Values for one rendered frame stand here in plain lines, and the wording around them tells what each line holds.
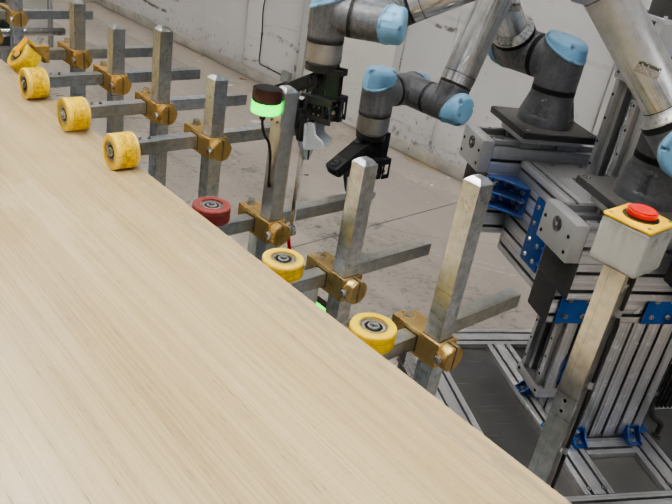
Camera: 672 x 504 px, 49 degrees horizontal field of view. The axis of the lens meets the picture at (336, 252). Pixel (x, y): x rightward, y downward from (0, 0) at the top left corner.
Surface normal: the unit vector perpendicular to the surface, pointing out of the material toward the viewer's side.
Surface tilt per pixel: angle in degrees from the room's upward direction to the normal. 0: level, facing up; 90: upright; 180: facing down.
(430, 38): 90
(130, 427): 0
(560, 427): 90
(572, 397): 90
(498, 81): 90
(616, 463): 0
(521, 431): 0
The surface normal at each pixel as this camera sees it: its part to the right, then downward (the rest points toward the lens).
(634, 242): -0.75, 0.20
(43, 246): 0.15, -0.88
